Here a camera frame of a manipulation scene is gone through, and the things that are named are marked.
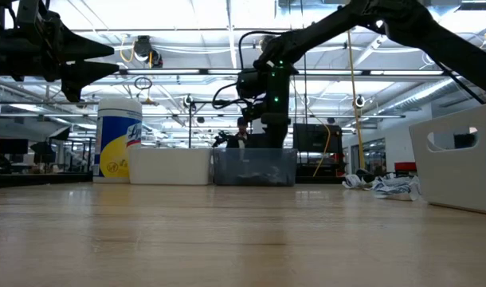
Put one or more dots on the light grey plastic bin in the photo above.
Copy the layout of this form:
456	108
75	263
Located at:
446	179

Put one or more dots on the black frame stand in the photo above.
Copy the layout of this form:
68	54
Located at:
203	102

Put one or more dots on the white plastic bin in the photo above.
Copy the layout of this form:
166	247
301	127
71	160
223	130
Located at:
169	167

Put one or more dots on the black monitor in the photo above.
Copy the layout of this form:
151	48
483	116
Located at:
12	145

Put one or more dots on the black studio lamp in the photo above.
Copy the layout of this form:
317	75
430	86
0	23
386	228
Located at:
43	151
59	133

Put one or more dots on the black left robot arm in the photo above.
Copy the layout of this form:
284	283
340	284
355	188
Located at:
0	52

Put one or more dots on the disinfectant wipes canister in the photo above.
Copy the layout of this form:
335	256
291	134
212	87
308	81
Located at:
115	151

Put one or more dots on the red box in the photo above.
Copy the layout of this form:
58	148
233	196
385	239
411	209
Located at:
405	166

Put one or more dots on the dark translucent plastic bin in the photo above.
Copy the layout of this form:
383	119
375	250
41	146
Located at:
227	163

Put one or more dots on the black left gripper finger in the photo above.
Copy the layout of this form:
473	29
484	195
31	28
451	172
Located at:
83	75
83	48

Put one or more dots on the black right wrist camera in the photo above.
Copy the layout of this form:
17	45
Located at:
251	83

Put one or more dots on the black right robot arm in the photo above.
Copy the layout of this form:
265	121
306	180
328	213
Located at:
426	36

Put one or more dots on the white square column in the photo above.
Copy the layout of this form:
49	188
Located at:
257	126

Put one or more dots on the black flat screen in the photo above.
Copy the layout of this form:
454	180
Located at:
316	137

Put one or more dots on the long ceiling light strip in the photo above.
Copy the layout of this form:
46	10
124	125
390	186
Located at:
187	71

